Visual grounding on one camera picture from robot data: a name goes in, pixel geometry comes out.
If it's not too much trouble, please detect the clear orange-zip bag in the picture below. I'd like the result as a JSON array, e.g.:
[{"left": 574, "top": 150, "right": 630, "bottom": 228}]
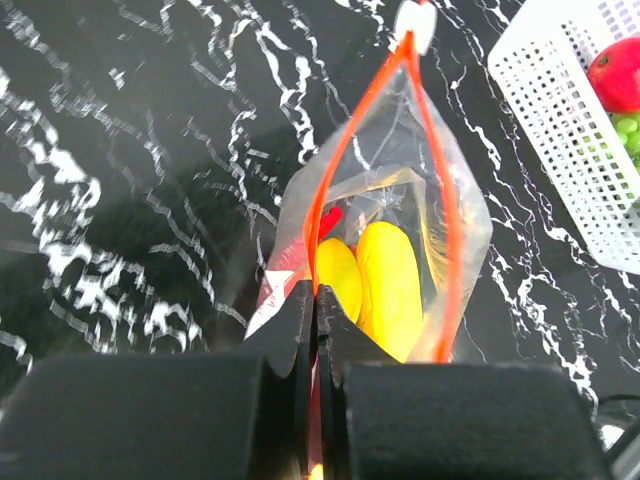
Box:
[{"left": 247, "top": 1, "right": 492, "bottom": 363}]

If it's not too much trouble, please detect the green grapes bunch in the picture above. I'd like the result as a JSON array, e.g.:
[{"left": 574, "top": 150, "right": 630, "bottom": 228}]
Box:
[{"left": 611, "top": 113, "right": 640, "bottom": 170}]

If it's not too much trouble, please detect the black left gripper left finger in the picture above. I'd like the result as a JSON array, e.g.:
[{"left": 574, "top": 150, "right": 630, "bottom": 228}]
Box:
[{"left": 1, "top": 281, "right": 314, "bottom": 479}]

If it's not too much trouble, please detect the red chili pepper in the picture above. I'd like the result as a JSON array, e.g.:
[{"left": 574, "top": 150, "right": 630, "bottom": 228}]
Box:
[{"left": 318, "top": 206, "right": 343, "bottom": 241}]

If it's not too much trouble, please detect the red apple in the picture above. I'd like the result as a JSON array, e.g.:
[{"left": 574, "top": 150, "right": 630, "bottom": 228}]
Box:
[{"left": 587, "top": 36, "right": 639, "bottom": 114}]

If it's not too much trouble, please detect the white plastic basket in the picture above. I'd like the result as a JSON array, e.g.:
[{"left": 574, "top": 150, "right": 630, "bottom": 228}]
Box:
[{"left": 487, "top": 1, "right": 639, "bottom": 274}]

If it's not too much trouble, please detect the yellow orange mango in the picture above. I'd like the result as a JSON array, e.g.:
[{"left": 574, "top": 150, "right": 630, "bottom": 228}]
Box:
[{"left": 356, "top": 221, "right": 423, "bottom": 362}]

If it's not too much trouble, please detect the watermelon slice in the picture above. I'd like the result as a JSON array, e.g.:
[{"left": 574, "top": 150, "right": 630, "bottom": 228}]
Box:
[{"left": 244, "top": 234, "right": 310, "bottom": 339}]

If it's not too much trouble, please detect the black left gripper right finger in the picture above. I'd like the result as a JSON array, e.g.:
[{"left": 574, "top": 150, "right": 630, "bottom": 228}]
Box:
[{"left": 317, "top": 287, "right": 612, "bottom": 479}]

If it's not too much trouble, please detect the yellow starfruit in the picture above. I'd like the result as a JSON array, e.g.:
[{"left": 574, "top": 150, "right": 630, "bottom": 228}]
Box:
[{"left": 316, "top": 238, "right": 362, "bottom": 323}]

